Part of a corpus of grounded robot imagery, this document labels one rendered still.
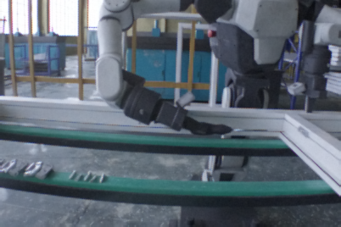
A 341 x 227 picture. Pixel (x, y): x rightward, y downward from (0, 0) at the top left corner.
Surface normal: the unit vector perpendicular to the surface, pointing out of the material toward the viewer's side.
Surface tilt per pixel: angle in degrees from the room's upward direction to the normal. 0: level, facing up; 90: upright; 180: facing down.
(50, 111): 90
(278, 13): 99
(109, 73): 61
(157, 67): 90
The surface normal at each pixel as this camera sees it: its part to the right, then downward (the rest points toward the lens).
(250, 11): -0.40, 0.24
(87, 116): -0.01, 0.21
